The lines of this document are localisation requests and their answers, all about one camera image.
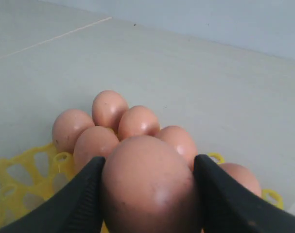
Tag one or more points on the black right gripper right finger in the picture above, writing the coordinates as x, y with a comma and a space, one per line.
228, 207

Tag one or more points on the brown egg slot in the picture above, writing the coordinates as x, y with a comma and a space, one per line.
67, 127
107, 109
93, 142
181, 141
147, 187
243, 176
138, 120

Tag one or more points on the yellow plastic egg tray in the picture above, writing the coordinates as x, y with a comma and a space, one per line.
31, 178

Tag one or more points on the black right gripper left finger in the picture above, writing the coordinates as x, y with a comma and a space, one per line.
73, 209

